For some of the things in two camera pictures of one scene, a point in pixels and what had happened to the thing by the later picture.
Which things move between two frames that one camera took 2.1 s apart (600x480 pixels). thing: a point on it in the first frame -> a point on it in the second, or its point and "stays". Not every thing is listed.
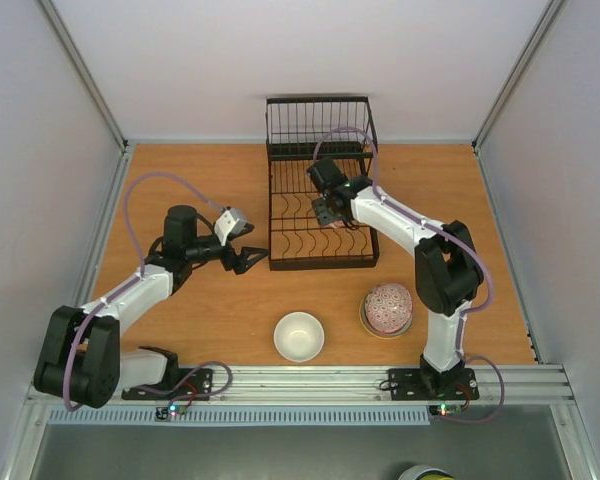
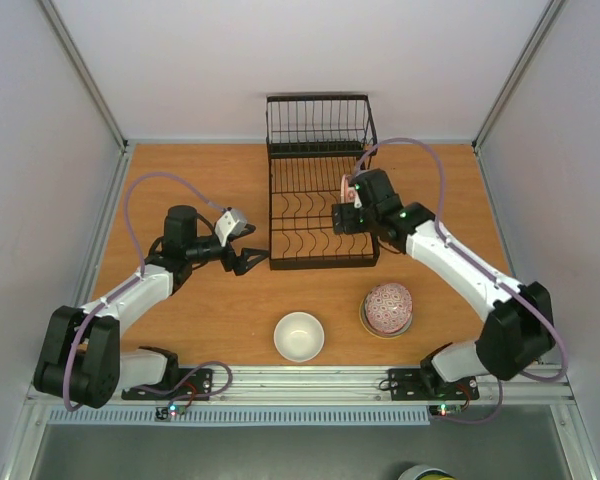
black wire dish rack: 300,131 stays
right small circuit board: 445,410 stays
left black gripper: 240,265 stays
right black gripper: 325,211 -> 344,220
